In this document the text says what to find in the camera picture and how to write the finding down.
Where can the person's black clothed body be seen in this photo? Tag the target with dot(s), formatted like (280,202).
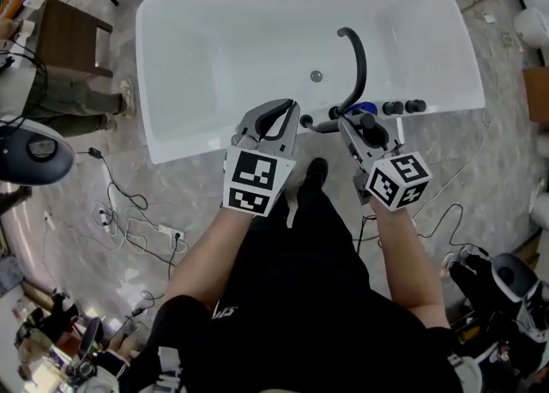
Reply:
(291,318)

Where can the black power adapter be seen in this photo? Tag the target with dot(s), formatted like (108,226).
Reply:
(94,152)

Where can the person's right black shoe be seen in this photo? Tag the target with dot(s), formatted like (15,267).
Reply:
(317,170)

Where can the black faucet knob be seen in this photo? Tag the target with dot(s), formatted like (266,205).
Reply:
(415,106)
(392,108)

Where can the blue bottle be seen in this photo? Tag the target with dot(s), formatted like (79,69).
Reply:
(364,107)

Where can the dark wooden table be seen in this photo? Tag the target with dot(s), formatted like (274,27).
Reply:
(68,35)

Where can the white power adapter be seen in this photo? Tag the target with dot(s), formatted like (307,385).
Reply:
(489,17)

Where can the person's right forearm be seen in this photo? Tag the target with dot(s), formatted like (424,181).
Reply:
(407,262)

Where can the grey white toilet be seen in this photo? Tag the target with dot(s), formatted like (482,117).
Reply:
(30,155)
(512,277)

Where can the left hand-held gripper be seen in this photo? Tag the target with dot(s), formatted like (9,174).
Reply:
(253,177)

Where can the white bathtub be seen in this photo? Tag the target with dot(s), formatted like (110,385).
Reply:
(240,61)

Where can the white power strip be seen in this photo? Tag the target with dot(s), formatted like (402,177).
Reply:
(171,232)

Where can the person's left forearm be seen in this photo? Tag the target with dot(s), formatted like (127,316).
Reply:
(206,258)

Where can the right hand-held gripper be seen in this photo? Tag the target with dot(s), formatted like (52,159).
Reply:
(394,181)

